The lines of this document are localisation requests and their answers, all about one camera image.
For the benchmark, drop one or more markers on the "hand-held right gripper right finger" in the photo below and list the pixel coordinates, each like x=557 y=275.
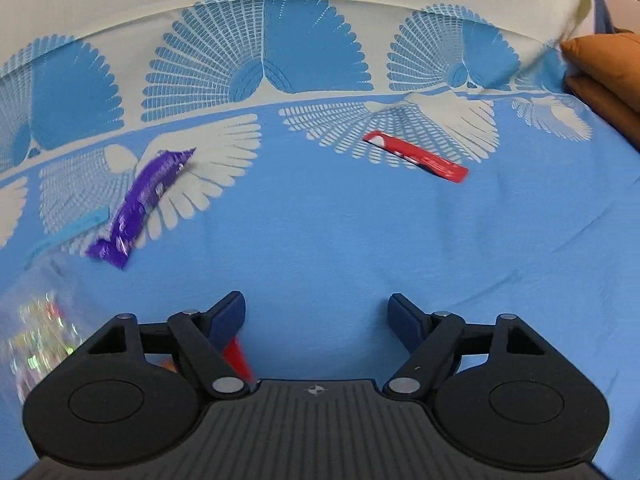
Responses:
x=407 y=321

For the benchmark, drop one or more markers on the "blue and white printed blanket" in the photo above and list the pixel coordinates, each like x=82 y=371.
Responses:
x=330 y=240

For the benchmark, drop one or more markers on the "clear bag of candies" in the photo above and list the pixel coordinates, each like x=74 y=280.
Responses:
x=35 y=330

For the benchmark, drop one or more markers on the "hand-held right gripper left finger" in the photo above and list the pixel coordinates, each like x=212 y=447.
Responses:
x=229 y=312

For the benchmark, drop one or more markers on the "purple chocolate bar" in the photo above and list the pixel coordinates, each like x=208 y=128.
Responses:
x=140 y=200

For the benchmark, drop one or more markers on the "orange cushion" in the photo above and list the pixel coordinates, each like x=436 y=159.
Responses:
x=607 y=72

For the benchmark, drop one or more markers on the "red snack packet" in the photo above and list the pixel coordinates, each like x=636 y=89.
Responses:
x=238 y=357

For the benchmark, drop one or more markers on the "red stick sachet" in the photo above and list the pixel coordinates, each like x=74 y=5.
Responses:
x=420 y=157

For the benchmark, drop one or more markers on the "light blue stick packet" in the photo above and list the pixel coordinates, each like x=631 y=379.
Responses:
x=75 y=227

